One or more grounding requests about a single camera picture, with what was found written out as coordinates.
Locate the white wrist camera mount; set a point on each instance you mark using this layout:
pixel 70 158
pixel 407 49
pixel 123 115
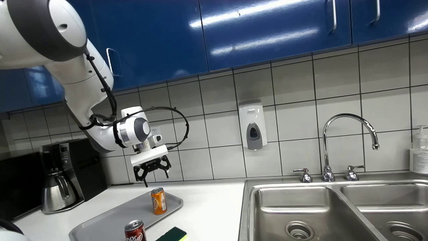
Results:
pixel 151 148

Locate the grey plastic tray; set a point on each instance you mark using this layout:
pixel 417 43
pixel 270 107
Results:
pixel 109 225

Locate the stainless steel double sink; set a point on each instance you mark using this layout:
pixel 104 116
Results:
pixel 363 210

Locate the white wall soap dispenser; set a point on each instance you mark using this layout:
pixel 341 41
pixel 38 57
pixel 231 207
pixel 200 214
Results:
pixel 254 134

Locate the steel coffee carafe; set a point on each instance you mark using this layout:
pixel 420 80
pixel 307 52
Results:
pixel 58 193

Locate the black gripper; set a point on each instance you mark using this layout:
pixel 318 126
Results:
pixel 141 170

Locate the black microwave oven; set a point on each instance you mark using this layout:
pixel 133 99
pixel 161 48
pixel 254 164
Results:
pixel 21 181

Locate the blue upper cabinets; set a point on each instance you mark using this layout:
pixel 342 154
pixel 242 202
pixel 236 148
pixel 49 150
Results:
pixel 148 41

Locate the chrome gooseneck faucet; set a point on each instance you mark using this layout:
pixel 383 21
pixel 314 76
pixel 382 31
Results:
pixel 343 126

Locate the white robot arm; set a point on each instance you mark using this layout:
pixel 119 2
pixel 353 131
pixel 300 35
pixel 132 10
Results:
pixel 66 75

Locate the right chrome tap handle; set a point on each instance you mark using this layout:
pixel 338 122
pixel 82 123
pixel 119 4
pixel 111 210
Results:
pixel 350 173

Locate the orange soda can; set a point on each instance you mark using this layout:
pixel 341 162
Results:
pixel 157 199

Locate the black coffee maker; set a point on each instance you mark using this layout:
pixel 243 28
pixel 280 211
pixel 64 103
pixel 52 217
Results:
pixel 80 162

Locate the red Dr Pepper can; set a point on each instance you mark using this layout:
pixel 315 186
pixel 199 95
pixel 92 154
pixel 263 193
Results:
pixel 133 230

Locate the chrome tap handle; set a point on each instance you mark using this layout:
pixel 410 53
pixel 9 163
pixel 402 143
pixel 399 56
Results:
pixel 303 174
pixel 350 173

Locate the clear soap pump bottle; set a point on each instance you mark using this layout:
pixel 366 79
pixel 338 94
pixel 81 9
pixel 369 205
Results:
pixel 418 151

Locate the green yellow sponge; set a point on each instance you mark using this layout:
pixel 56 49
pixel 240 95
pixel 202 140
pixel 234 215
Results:
pixel 172 234

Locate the left chrome tap handle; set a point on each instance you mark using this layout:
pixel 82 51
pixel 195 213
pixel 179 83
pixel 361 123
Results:
pixel 303 174

